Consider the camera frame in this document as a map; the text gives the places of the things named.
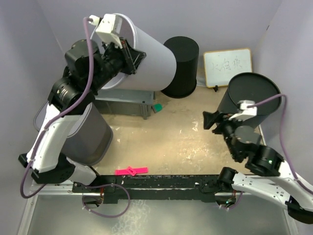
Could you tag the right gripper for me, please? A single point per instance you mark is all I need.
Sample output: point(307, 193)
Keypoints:
point(210, 118)

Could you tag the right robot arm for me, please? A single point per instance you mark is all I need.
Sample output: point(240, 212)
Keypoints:
point(245, 144)

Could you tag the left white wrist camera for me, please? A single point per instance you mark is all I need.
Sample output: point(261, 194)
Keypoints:
point(107, 28)

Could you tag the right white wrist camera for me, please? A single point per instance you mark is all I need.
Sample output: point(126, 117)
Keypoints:
point(245, 111)

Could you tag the grey ribbed square bin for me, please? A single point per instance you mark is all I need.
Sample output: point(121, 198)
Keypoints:
point(83, 138)

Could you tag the small whiteboard on stand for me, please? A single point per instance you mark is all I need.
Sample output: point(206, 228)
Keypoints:
point(222, 65)

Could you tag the green small block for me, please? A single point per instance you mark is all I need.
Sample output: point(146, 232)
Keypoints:
point(157, 108)

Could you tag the dark blue round bin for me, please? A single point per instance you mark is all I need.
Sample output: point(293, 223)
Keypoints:
point(254, 87)

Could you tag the black round bin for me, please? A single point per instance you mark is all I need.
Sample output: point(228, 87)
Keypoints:
point(186, 52)

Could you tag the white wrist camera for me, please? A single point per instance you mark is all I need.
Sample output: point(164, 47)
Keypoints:
point(245, 111)
point(107, 28)

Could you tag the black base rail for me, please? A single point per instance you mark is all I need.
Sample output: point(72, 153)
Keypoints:
point(155, 187)

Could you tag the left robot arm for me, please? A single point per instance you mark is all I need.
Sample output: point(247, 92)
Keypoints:
point(87, 71)

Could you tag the grey plastic crate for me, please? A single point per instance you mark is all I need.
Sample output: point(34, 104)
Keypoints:
point(125, 102)

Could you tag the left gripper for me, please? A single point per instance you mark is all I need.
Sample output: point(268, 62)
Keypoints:
point(132, 58)

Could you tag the light grey round bin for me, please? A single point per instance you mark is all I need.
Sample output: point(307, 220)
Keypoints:
point(155, 72)

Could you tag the pink plastic clip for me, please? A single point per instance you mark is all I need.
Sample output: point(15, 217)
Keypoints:
point(131, 171)

